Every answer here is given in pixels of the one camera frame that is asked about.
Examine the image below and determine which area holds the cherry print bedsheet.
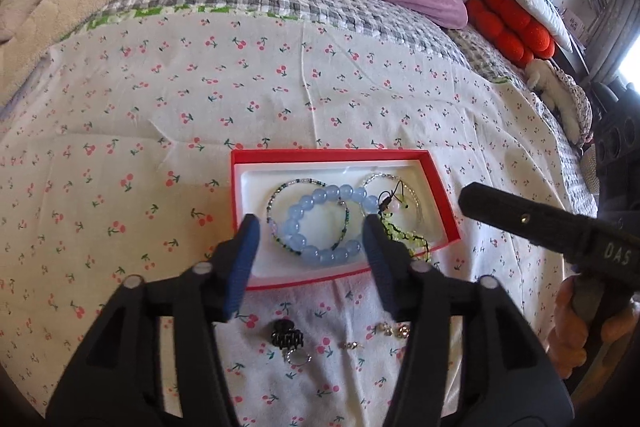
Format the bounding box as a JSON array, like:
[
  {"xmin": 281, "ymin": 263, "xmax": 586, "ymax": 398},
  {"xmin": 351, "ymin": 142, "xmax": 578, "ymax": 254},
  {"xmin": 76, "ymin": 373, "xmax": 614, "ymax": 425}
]
[{"xmin": 0, "ymin": 7, "xmax": 586, "ymax": 427}]

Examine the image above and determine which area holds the red jewelry box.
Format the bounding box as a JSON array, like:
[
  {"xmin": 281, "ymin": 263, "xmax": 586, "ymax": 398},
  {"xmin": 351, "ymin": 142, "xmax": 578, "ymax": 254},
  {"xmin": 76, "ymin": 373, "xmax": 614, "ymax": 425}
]
[{"xmin": 230, "ymin": 148, "xmax": 462, "ymax": 292}]

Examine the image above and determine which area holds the thin dark beaded bracelet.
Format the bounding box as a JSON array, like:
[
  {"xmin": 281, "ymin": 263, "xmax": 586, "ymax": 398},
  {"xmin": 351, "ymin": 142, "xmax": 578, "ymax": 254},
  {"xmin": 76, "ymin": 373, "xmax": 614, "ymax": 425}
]
[{"xmin": 266, "ymin": 178, "xmax": 351, "ymax": 253}]

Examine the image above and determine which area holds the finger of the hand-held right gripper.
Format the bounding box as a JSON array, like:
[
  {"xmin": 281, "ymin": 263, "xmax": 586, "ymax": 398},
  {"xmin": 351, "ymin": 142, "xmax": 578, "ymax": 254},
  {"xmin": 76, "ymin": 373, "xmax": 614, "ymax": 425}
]
[{"xmin": 459, "ymin": 184, "xmax": 596, "ymax": 258}]

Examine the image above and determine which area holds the blue bead bracelet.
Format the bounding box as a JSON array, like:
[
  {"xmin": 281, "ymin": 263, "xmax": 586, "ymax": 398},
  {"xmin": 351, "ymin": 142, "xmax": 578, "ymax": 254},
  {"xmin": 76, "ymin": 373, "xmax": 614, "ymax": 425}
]
[{"xmin": 277, "ymin": 184, "xmax": 381, "ymax": 265}]

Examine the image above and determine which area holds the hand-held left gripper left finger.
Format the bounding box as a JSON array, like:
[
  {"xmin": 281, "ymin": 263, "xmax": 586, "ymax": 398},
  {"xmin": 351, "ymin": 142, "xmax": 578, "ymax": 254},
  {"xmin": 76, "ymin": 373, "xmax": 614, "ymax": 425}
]
[{"xmin": 44, "ymin": 213, "xmax": 262, "ymax": 427}]

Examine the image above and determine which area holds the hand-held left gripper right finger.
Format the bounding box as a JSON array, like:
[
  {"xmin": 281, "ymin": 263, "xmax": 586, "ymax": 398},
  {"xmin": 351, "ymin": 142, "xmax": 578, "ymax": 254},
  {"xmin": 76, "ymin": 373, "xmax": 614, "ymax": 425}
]
[{"xmin": 361, "ymin": 213, "xmax": 576, "ymax": 427}]

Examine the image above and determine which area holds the black speaker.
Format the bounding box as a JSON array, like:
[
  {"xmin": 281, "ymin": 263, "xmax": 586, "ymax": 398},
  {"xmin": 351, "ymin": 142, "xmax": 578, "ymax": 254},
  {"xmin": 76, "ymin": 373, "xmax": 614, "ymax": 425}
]
[{"xmin": 590, "ymin": 77, "xmax": 640, "ymax": 208}]

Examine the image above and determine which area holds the silver bead bracelet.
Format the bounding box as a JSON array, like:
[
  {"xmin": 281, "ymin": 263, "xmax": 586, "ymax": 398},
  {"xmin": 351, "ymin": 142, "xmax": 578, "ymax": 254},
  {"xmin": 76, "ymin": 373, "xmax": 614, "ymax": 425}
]
[{"xmin": 361, "ymin": 173, "xmax": 426, "ymax": 228}]

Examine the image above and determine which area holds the black flower ring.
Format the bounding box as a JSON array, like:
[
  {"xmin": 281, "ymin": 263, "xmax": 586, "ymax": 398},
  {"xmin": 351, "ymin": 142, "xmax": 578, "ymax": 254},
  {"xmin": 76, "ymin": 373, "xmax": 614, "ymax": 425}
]
[{"xmin": 270, "ymin": 319, "xmax": 313, "ymax": 368}]

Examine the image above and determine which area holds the white plush toy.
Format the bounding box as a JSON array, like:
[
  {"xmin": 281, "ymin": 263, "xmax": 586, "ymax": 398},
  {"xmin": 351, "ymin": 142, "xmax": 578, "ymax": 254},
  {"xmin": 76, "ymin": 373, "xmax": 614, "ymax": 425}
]
[{"xmin": 525, "ymin": 59, "xmax": 593, "ymax": 148}]

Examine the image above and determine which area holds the red bobble cushion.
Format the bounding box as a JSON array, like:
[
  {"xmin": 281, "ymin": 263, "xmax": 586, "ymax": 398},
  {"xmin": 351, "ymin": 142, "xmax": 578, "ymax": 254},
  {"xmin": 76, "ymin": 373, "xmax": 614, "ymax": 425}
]
[{"xmin": 466, "ymin": 0, "xmax": 557, "ymax": 68}]

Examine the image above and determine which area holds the person's right hand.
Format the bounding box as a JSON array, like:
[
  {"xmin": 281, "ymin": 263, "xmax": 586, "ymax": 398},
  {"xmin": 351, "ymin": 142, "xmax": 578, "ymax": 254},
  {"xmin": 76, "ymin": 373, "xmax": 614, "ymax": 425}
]
[{"xmin": 547, "ymin": 277, "xmax": 640, "ymax": 380}]

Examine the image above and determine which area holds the green bead bracelet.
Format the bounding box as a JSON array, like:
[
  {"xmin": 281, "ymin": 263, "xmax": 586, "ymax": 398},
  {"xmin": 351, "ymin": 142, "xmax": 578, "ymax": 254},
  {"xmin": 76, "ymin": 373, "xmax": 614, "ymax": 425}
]
[{"xmin": 380, "ymin": 192, "xmax": 432, "ymax": 263}]

